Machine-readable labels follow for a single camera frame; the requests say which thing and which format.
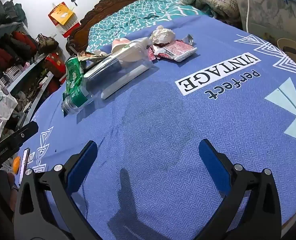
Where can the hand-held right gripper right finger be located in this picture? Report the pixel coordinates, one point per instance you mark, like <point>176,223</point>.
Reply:
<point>212,162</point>

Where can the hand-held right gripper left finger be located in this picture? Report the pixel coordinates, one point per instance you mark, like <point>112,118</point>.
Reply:
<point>85,160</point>

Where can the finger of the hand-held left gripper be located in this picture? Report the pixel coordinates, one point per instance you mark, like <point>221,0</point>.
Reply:
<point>25,131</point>

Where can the white sponge packet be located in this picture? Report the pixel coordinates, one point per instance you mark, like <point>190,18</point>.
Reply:
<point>118,87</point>

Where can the white tissue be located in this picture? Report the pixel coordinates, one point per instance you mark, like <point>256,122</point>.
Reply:
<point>163,35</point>

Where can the orange round object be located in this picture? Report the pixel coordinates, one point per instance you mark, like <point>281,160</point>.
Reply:
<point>16,166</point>

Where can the dark smartphone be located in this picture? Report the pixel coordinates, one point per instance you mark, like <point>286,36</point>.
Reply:
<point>25,162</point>

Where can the grey metal shelf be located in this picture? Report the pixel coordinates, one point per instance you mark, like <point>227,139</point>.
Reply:
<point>20,80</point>

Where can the red bag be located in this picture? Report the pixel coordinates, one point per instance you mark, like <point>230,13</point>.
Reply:
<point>54,65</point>

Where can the blue printed blanket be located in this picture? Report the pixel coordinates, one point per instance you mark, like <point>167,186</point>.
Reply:
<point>150,120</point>

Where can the brown handbag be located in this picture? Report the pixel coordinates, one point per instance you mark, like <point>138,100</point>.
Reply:
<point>46,43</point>

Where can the clear plastic bottle green label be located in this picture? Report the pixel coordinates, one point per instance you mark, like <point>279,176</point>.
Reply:
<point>105,67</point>

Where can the red and white wrapper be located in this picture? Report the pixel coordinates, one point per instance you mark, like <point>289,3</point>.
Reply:
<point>175,51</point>

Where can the pink and white packet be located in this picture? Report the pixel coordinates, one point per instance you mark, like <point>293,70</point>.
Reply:
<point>120,45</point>

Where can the dark red wrapper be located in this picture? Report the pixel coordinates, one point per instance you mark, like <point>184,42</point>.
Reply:
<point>151,53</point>

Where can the silver foil wrapper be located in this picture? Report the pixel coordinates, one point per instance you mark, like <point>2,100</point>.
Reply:
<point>188,40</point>

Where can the carved wooden headboard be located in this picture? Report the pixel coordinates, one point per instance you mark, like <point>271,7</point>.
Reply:
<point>93,12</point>

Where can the wooden chair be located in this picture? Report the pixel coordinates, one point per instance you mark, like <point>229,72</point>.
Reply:
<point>292,45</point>

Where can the teal patterned quilt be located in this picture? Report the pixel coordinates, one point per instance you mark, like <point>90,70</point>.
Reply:
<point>128,17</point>

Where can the clear plastic storage box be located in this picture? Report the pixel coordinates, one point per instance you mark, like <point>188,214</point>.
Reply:
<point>267,7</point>

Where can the red and yellow wall calendar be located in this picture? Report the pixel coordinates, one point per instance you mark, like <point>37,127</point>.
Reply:
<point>61,15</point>

